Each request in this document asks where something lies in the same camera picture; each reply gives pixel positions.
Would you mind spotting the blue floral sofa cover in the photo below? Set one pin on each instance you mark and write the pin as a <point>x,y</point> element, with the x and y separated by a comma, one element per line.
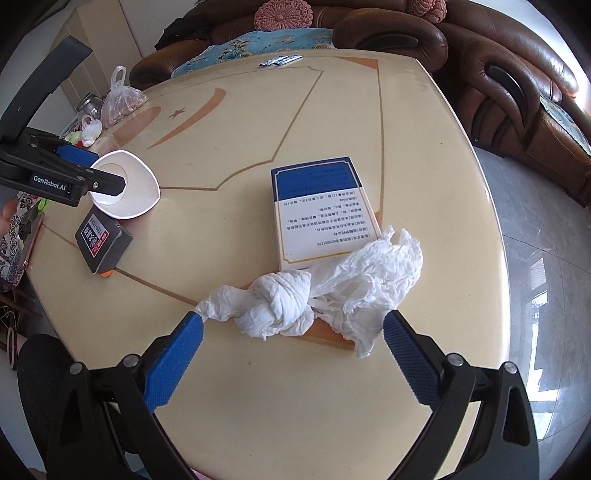
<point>249,46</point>

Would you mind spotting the clear plastic bag of nuts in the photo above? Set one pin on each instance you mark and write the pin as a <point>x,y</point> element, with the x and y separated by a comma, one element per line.
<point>122,104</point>

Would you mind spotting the white tissue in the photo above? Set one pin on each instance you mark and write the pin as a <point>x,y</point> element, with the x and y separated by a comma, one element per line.
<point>286,300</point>

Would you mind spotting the red paper cup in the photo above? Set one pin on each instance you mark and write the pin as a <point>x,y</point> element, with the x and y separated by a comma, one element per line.
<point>138,194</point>

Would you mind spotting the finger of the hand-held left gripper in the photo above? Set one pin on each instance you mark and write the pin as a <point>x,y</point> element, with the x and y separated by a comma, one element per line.
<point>108,183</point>
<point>78,156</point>

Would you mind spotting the black box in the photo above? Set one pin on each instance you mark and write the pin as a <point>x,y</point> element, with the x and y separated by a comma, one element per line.
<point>99,240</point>

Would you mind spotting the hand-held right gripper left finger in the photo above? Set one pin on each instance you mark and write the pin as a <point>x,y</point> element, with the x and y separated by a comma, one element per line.
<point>173,360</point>

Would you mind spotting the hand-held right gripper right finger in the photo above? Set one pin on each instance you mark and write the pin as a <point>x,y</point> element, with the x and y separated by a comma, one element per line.
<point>411,364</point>

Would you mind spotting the red-brown printed box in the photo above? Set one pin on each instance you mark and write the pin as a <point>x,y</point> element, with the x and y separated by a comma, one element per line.
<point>330,336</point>

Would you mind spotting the glass jar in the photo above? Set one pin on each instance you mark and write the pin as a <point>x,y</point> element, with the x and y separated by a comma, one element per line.
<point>88,105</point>

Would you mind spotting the pink round cushion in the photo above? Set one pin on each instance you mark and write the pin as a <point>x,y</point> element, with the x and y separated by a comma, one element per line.
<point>429,10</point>
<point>284,14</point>

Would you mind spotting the person's left hand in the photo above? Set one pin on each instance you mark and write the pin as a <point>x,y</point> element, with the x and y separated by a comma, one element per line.
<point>8,217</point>

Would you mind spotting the black clothing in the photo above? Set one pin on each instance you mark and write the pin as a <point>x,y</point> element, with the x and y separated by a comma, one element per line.
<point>178,30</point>

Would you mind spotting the cream wardrobe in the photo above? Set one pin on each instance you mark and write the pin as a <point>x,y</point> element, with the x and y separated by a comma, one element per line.
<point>106,41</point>

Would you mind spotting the blue and white medicine box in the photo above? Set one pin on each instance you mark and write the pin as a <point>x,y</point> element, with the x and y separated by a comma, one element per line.
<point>318,207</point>

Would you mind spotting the blue floral armchair cover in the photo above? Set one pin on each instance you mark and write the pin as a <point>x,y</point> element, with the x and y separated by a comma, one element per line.
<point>568,127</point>

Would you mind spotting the small white plastic bag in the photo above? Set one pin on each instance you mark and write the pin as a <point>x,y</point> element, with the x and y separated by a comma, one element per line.
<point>91,130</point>

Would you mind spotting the beige wooden coffee table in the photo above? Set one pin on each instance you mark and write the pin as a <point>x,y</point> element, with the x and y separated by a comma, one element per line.
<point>295,406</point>

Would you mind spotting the patterned black and white cloth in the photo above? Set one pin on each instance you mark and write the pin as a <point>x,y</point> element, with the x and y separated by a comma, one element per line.
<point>11,258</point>

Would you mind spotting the brown leather armchair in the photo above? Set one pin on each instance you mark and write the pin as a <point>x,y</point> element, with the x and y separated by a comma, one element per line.
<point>517,92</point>

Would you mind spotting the brown leather sofa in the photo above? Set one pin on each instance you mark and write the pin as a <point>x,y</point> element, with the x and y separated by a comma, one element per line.
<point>388,32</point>

